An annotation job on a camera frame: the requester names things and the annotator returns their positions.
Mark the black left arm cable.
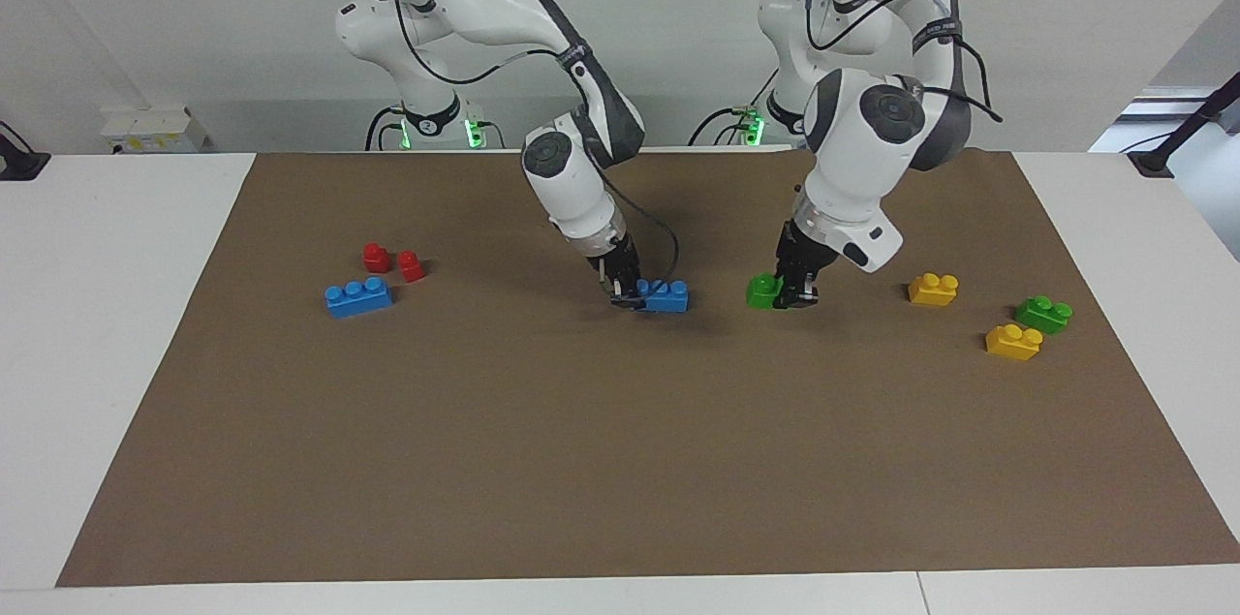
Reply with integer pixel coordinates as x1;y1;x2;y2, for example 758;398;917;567
804;0;1005;124

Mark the black left base cable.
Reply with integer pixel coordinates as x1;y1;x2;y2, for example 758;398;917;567
688;63;782;148

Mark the white wall socket box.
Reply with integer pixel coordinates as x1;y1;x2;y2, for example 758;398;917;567
100;105;209;156

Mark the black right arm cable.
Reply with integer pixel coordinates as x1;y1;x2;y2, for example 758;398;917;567
344;0;680;301

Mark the brown table mat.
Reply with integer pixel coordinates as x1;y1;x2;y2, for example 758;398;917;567
55;148;1240;589

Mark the black right base cable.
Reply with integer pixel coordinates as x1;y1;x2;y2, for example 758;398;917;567
364;107;408;152

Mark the black table clamp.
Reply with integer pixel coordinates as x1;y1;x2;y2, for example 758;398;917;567
0;121;51;182

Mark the black camera stand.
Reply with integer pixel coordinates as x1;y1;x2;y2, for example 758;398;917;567
1129;73;1240;178

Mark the green two-stud toy block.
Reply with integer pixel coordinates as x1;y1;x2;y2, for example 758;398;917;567
746;273;791;311
1015;295;1073;336

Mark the blue three-stud toy block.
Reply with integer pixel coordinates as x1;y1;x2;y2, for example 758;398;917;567
635;279;691;314
325;276;394;320

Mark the black base cable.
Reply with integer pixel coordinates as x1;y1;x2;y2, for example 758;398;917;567
364;107;408;152
688;63;782;148

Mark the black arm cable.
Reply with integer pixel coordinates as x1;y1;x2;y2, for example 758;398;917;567
804;0;1005;124
344;0;680;301

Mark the yellow two-stud toy block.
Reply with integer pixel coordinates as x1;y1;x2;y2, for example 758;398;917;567
907;273;960;308
985;323;1044;362

